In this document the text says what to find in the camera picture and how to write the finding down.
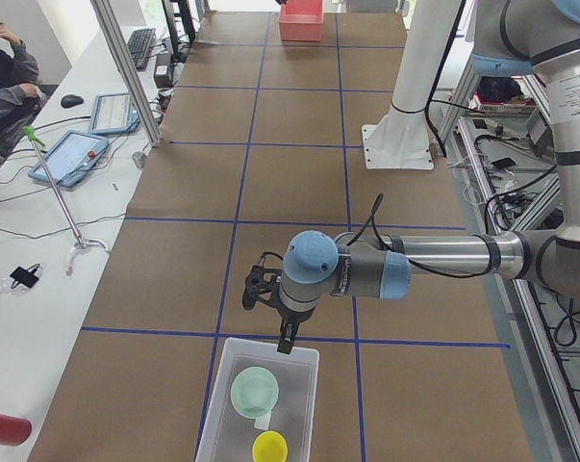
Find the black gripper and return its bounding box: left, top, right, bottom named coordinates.
left=277, top=307, right=315, bottom=354

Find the light green bowl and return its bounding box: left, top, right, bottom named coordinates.
left=230, top=366, right=279, bottom=419

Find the yellow plastic cup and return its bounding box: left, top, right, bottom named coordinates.
left=252, top=430, right=289, bottom=462

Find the translucent white plastic box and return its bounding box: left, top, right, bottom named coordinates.
left=196, top=338, right=319, bottom=461

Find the small black device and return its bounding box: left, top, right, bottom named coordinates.
left=9, top=263, right=43, bottom=291

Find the near teach pendant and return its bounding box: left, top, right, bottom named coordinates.
left=42, top=130, right=110, bottom=188

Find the teach pendant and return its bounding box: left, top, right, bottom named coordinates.
left=42, top=130, right=110, bottom=188
left=88, top=92, right=139, bottom=136

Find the far teach pendant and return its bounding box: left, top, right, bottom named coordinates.
left=88, top=92, right=139, bottom=136

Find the black power adapter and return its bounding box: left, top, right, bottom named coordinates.
left=153, top=52, right=174, bottom=89

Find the red bottle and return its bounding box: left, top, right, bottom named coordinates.
left=0, top=414, right=32, bottom=447

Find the pink plastic tray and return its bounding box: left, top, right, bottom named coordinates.
left=278, top=0, right=324, bottom=42

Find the black computer mouse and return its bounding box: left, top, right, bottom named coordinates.
left=60, top=94, right=84, bottom=109

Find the black keyboard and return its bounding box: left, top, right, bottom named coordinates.
left=127, top=28, right=156, bottom=71

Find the seated person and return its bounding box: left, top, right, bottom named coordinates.
left=0, top=22, right=42, bottom=159

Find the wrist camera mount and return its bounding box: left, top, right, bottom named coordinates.
left=241, top=251, right=283, bottom=310

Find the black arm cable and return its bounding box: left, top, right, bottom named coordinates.
left=337, top=192, right=492, bottom=279

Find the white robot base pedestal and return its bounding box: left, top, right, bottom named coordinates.
left=362, top=0, right=465, bottom=170

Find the aluminium frame post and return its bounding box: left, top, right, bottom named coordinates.
left=90, top=0, right=162, bottom=147

